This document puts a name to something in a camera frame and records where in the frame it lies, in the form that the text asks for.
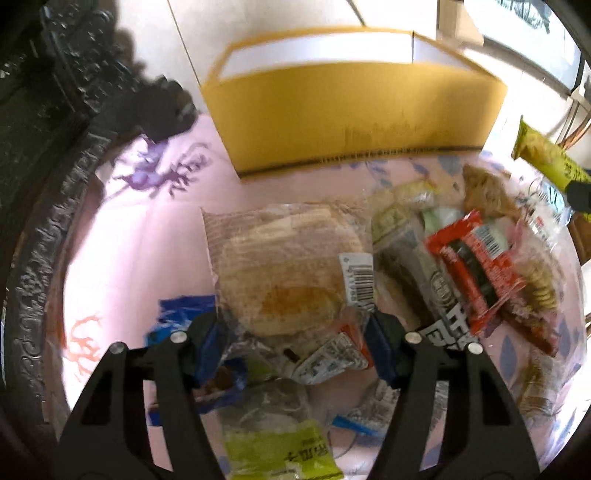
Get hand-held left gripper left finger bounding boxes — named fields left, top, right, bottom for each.
left=53, top=313, right=230, bottom=480

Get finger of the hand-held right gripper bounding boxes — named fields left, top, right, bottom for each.
left=567, top=180, right=591, bottom=214

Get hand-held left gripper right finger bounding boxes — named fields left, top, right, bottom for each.
left=364, top=311, right=541, bottom=480

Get yellow green snack packet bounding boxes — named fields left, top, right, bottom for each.
left=512, top=115, right=591, bottom=195

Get clear flatbread packet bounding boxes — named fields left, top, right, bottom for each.
left=201, top=198, right=375, bottom=342

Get red snack packet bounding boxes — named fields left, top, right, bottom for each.
left=425, top=210, right=527, bottom=337

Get yellow cardboard box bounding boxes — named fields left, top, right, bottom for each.
left=201, top=25, right=509, bottom=183

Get clear blue printed packet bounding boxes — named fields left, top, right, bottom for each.
left=524, top=178, right=575, bottom=227

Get blue snack packet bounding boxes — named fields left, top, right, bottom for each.
left=145, top=295, right=250, bottom=414

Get white printed small packet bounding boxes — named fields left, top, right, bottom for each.
left=288, top=323, right=375, bottom=386

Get light blue white packet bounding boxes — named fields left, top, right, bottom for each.
left=330, top=413, right=389, bottom=437

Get dark green snack packet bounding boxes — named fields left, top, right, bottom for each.
left=372, top=198, right=481, bottom=352

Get brown snack packet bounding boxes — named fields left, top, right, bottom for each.
left=462, top=164, right=522, bottom=222

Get clear round cookie packet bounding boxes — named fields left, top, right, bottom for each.
left=501, top=222, right=573, bottom=356

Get green label snack packet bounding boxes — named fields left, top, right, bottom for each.
left=217, top=378, right=342, bottom=480

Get pink floral blanket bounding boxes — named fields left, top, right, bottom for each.
left=46, top=111, right=587, bottom=480

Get pale green packet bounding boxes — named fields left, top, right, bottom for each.
left=418, top=207, right=465, bottom=236

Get pale yellow packet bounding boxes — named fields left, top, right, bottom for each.
left=374, top=179, right=439, bottom=217

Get brown cardboard piece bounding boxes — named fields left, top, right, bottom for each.
left=436, top=0, right=485, bottom=49

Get dark carved wooden cabinet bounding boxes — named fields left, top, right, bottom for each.
left=0, top=0, right=199, bottom=480

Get grey window frame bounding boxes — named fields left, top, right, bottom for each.
left=480, top=0, right=587, bottom=93

